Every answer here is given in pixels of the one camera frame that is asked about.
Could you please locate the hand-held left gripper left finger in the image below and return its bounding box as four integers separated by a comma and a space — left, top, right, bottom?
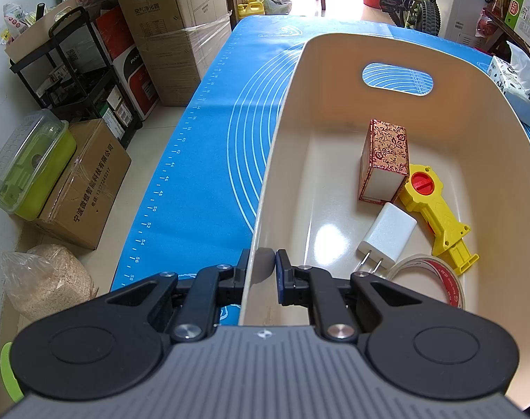
103, 249, 252, 345

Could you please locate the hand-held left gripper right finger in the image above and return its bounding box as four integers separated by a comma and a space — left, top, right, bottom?
276, 249, 427, 342

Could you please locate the white wall charger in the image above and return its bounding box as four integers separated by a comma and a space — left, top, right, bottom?
354, 202, 418, 277

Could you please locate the red floral patterned box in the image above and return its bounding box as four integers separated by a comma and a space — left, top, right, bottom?
358, 119, 411, 205

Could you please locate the clear tape roll red core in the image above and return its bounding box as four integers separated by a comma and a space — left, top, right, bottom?
383, 255, 469, 311

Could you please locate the yellow toy with red dial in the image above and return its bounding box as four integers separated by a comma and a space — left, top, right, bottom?
398, 164, 480, 275

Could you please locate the beige plastic storage bin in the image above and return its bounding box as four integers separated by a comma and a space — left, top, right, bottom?
239, 32, 530, 417

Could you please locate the blue silicone baking mat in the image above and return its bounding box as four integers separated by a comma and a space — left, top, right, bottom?
110, 15, 530, 328

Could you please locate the cardboard box on floor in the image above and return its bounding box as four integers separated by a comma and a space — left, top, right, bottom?
29, 118, 133, 251

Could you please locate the clear bag of grain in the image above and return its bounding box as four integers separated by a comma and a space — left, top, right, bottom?
2, 243, 100, 322

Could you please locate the red white appliance box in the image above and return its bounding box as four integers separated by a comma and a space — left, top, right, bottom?
94, 6, 159, 122

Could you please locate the green container with clear lid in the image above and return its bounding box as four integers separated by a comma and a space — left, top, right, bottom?
0, 108, 78, 222

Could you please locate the large taped cardboard box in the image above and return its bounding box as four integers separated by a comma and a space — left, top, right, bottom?
115, 0, 233, 108

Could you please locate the yellow plastic jug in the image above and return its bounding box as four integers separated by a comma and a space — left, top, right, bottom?
237, 0, 266, 20

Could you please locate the black utility cart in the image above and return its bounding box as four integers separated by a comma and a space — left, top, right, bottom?
9, 6, 144, 149

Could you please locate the white tissue box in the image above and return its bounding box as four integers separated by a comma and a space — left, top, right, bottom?
486, 41, 530, 126

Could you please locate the green black bicycle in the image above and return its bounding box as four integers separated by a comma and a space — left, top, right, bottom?
379, 0, 442, 38

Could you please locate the white chest freezer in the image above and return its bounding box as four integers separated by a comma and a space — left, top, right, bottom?
439, 0, 498, 47

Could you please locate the cardboard box on cart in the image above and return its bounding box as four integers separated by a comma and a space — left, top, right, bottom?
4, 0, 86, 64

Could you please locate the green white product box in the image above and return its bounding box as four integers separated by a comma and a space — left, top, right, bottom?
504, 0, 530, 52

